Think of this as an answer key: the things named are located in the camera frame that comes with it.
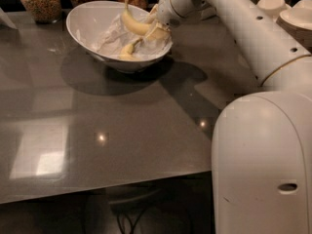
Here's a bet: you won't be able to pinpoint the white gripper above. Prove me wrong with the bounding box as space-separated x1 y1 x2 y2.
144 0 209 41

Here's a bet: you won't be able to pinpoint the yellow banana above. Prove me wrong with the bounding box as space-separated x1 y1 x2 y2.
119 38 141 61
121 0 151 37

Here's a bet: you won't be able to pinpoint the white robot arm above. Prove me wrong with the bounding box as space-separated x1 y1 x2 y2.
157 0 312 234

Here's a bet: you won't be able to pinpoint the large white tilted bowl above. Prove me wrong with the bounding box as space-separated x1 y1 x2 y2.
66 1 173 73

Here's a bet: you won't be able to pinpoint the white paper bowl liner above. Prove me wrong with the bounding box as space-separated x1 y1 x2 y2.
93 16 172 61

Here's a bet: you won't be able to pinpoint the leftmost glass cereal jar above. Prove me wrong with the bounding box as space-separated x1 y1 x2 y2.
20 0 61 23

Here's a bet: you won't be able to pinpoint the back stack paper bowls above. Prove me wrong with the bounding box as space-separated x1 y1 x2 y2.
256 0 291 20

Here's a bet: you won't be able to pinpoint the white card left edge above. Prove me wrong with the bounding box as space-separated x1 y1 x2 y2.
0 7 17 29

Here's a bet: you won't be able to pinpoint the black cable under table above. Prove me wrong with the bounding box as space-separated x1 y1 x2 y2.
115 205 154 234

